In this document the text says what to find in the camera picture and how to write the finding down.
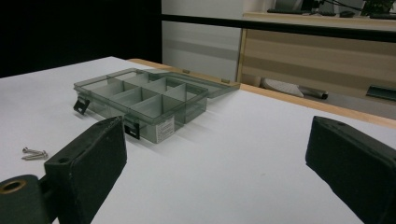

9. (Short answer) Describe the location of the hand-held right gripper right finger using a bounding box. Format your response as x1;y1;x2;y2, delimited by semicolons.
304;116;396;224

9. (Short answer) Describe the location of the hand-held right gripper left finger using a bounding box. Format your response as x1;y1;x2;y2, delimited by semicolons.
38;116;128;224

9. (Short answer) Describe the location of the silver screw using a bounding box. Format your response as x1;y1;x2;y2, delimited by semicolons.
21;152;50;161
21;147;48;156

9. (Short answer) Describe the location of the transparent grey compartment box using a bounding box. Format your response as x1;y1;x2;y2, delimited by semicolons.
73;67;241;145

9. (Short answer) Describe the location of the dark green flat object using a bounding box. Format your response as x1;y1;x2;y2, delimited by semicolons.
365;84;396;102

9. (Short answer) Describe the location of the dark metal cylinder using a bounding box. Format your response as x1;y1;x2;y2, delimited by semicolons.
298;85;330;101

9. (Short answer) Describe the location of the white perforated object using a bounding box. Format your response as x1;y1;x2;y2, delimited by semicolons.
260;77;304;99

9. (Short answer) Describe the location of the white cabinet panel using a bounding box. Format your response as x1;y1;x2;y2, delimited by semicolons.
162;0;245;83

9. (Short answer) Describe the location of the black horizontal bar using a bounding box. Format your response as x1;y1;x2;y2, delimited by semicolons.
161;13;396;44

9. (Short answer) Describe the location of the green potted plant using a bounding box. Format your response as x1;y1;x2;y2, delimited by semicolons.
361;0;396;17

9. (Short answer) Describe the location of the black keyboard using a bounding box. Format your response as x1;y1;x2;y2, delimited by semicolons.
266;7;312;16

